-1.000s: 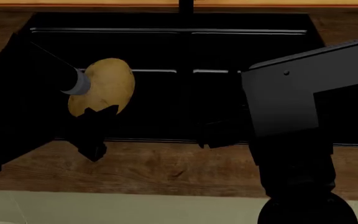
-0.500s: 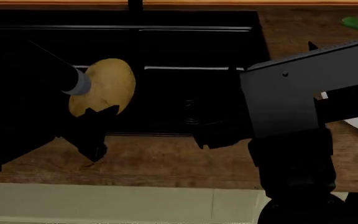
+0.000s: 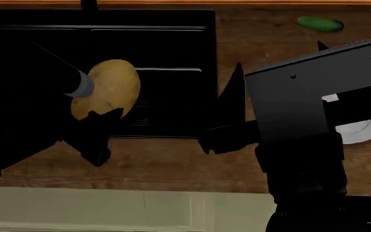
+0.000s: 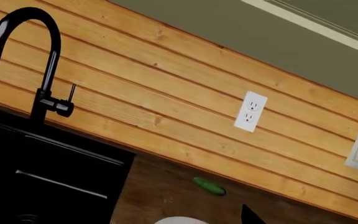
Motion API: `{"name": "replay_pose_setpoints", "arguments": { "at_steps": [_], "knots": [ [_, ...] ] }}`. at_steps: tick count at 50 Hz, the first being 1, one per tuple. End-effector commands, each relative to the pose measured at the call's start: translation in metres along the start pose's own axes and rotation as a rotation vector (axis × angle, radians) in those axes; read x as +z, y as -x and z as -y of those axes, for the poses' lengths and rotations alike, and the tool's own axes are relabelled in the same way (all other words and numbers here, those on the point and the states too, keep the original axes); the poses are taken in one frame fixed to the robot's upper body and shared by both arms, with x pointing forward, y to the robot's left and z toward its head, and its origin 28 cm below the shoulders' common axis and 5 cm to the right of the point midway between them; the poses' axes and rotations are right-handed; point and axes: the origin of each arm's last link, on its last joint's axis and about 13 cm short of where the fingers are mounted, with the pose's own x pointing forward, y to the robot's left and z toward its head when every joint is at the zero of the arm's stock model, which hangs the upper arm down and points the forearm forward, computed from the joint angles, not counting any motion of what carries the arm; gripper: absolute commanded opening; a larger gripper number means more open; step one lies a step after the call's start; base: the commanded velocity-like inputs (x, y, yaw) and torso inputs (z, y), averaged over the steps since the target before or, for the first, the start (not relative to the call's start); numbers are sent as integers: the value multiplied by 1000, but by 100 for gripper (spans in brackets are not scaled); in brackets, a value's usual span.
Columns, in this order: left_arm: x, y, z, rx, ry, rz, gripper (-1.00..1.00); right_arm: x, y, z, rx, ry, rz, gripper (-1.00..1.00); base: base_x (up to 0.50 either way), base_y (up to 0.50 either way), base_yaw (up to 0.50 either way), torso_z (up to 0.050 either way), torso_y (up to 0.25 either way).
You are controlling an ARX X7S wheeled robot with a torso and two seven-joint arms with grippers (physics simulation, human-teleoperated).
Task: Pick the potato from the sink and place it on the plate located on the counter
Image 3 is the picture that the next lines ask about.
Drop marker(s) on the black faucet with grey tip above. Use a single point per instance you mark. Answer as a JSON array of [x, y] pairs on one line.
[[83, 84]]

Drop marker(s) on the grey gripper camera mount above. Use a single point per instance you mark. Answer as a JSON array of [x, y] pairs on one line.
[[288, 96]]

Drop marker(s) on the cream cabinet front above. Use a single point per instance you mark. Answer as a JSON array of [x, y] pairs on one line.
[[108, 210]]

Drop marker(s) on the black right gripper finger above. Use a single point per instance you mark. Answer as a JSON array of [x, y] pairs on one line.
[[235, 96], [321, 47]]

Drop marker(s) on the brown potato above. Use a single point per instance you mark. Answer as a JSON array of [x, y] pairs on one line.
[[114, 82]]

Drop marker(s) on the black kitchen sink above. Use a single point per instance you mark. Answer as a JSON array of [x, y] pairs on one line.
[[172, 48]]

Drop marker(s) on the white plate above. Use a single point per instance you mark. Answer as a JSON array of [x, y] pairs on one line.
[[362, 131]]

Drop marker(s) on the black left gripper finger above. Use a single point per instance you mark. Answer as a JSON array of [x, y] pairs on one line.
[[115, 114], [97, 117]]

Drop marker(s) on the round sink drain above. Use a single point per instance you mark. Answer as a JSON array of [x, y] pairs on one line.
[[141, 115]]

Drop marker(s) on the green cucumber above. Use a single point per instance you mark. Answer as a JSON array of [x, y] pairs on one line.
[[320, 23]]

